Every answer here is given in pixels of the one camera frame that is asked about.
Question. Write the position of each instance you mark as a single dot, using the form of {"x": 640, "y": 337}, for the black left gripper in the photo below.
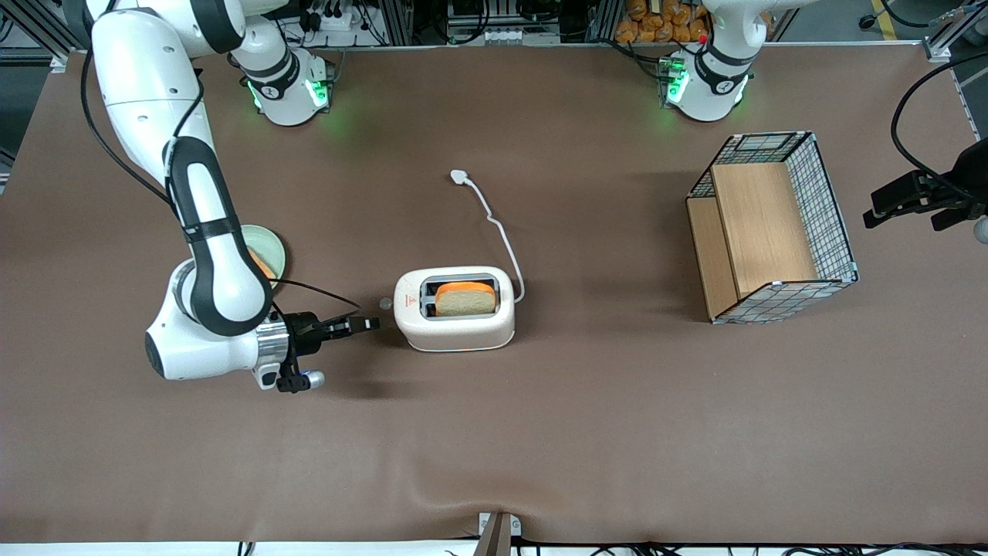
{"x": 969, "y": 171}

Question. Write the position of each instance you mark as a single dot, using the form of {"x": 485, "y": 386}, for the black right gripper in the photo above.
{"x": 304, "y": 332}

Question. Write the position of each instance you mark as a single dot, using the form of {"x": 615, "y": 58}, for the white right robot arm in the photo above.
{"x": 224, "y": 286}

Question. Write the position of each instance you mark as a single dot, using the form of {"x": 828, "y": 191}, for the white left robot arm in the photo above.
{"x": 710, "y": 89}

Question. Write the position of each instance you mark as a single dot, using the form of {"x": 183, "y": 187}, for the white two-slot toaster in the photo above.
{"x": 455, "y": 332}

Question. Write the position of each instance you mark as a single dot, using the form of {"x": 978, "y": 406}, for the triangular orange pastry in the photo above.
{"x": 262, "y": 266}

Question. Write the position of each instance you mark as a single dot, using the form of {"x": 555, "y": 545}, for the pale green round plate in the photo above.
{"x": 270, "y": 245}

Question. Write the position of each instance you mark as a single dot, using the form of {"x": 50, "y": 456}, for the bread slice with orange crust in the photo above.
{"x": 465, "y": 301}

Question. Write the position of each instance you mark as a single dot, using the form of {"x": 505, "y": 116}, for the wooden stepped shelf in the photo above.
{"x": 760, "y": 228}

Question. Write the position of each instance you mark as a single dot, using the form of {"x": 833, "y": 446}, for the brown table mat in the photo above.
{"x": 494, "y": 432}

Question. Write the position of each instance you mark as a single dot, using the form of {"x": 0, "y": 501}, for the white power strip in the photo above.
{"x": 333, "y": 20}

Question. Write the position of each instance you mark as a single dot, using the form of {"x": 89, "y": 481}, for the bag of bread rolls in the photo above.
{"x": 656, "y": 22}

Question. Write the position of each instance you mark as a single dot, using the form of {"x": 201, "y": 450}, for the aluminium frame profile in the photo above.
{"x": 953, "y": 31}
{"x": 38, "y": 31}

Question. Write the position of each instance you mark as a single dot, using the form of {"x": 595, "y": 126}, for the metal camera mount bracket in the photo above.
{"x": 498, "y": 533}

